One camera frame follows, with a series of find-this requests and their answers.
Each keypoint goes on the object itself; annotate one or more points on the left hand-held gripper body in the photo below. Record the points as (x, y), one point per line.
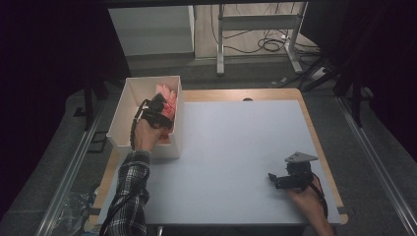
(155, 114)

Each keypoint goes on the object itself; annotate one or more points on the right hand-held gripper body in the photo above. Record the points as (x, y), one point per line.
(298, 175)

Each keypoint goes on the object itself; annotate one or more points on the white box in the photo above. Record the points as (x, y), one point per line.
(131, 108)

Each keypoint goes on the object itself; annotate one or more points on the person's left hand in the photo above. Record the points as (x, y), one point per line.
(146, 136)

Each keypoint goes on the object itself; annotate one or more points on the person's right hand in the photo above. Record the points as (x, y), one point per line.
(305, 200)

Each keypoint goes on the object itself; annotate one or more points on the light blue table mat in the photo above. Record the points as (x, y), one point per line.
(236, 170)

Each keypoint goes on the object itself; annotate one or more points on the black metal stand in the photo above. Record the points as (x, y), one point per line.
(88, 101)
(355, 101)

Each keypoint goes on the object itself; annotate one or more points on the white cabinet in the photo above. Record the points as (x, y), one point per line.
(154, 29)

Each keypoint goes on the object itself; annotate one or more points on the white power strip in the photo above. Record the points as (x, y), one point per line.
(318, 73)

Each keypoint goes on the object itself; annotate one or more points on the clear plastic bag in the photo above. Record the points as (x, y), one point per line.
(77, 211)

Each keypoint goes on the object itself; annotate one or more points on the black floor bracket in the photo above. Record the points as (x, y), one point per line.
(97, 141)

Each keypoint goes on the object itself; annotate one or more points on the aluminium rail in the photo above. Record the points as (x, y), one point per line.
(377, 164)
(69, 177)

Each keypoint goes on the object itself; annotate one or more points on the white metal desk frame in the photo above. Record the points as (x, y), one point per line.
(259, 23)

